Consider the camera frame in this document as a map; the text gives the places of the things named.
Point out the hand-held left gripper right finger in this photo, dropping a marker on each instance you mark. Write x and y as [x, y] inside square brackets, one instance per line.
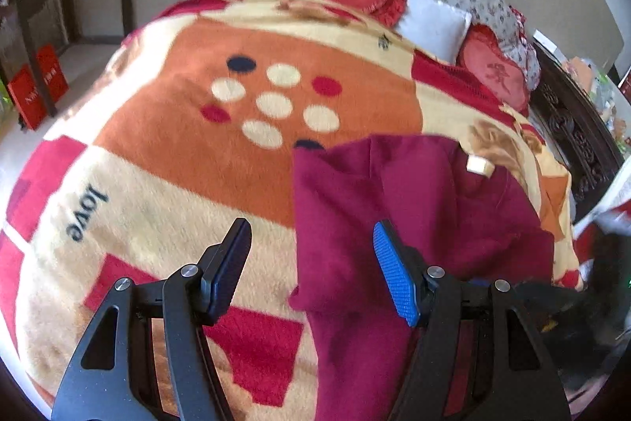
[394, 278]

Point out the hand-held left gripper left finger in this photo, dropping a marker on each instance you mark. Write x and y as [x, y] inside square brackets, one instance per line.
[229, 273]

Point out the maroon fleece pants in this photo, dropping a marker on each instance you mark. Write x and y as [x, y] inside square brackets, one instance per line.
[355, 214]

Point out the red cloth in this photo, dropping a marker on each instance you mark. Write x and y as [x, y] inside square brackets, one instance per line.
[586, 248]

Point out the printed orange red blanket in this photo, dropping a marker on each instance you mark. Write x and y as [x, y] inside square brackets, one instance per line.
[162, 130]

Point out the dark carved wooden headboard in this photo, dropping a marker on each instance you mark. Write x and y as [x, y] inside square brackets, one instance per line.
[567, 125]

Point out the pile of assorted packets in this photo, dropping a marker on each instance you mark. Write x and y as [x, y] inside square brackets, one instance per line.
[604, 95]

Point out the white pillow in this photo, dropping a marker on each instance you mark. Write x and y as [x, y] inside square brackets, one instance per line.
[434, 24]

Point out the red gift bag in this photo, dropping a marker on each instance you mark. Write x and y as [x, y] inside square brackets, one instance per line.
[52, 71]
[27, 98]

